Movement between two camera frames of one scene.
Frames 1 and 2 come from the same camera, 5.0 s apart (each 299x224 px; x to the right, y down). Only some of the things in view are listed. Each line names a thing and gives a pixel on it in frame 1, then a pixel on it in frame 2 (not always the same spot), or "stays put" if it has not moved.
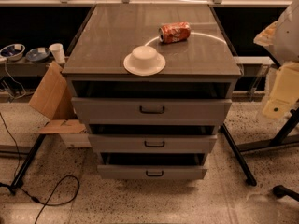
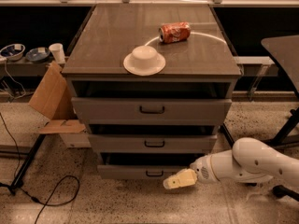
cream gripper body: x=288 y=36 to x=202 y=169
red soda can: x=175 y=32 stays put
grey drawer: x=152 y=143 stays put
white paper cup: x=57 y=49 stays put
